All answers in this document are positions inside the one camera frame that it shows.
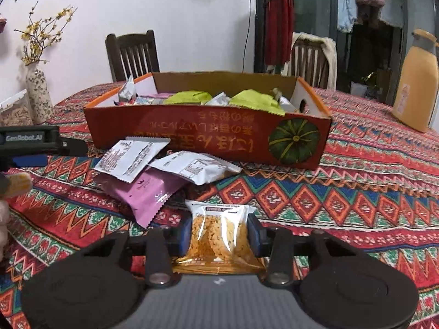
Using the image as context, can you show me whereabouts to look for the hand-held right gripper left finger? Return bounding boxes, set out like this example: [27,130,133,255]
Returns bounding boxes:
[81,217,193,288]

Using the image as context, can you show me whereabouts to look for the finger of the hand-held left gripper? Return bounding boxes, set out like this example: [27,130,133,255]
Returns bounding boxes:
[58,139,89,157]
[0,154,49,171]

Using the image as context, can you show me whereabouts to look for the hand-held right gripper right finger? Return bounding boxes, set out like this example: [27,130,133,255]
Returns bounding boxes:
[247,214,359,288]

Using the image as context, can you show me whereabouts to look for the pale yellow snack packet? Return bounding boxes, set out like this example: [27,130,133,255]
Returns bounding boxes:
[7,173,33,198]

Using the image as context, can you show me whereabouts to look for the clear orange cracker packet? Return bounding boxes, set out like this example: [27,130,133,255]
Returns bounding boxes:
[171,199,267,275]

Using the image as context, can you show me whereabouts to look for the orange cardboard box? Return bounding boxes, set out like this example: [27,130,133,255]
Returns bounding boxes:
[83,71,333,171]

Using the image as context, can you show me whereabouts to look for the green snack packet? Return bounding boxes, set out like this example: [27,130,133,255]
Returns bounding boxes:
[229,89,286,116]
[164,90,213,105]

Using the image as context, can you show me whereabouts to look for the person's left hand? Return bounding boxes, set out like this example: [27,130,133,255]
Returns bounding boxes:
[0,199,9,257]

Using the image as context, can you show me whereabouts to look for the clear plastic food container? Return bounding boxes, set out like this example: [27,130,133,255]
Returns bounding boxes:
[0,89,35,127]

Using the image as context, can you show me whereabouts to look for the speckled slim vase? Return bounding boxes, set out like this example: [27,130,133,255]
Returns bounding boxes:
[26,69,54,124]

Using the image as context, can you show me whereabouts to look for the pink snack packet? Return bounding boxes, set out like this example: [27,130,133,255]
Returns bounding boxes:
[94,169,188,229]

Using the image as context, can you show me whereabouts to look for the white printed snack packet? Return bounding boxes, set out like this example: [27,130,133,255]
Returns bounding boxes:
[94,136,171,183]
[150,151,243,186]

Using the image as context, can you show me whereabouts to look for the small silver white packet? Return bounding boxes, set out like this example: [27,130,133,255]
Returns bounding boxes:
[115,75,138,106]

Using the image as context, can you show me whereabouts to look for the dark wooden chair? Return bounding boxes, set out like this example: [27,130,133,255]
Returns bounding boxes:
[291,38,330,90]
[105,30,161,83]

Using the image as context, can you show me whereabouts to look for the yellow flower branches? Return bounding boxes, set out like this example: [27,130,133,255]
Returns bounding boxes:
[14,2,78,66]

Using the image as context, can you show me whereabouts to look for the red patterned tablecloth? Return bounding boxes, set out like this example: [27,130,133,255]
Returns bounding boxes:
[0,82,439,329]

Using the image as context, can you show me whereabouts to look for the small white snack packet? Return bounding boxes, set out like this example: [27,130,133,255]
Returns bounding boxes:
[206,92,231,107]

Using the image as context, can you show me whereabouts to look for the white planter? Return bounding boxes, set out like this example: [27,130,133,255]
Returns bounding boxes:
[350,81,369,97]

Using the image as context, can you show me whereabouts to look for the chair with beige cloth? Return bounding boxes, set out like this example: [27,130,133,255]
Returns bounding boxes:
[291,32,338,90]

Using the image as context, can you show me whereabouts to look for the red hanging firecracker decoration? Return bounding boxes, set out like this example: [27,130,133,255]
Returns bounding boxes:
[264,0,296,66]

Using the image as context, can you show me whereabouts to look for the yellow thermos jug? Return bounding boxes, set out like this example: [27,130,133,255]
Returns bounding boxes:
[392,29,439,133]

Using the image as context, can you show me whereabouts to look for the black framed glass door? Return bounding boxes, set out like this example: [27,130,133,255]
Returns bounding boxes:
[254,0,439,110]

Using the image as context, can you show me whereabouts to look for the light blue hanging shirt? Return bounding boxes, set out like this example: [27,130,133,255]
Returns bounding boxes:
[337,0,358,34]

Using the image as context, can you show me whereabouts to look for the grey hanging garment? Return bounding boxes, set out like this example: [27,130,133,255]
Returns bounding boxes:
[381,0,405,28]

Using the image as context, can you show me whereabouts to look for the black lamp cable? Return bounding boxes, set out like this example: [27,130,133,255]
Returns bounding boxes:
[242,0,253,73]

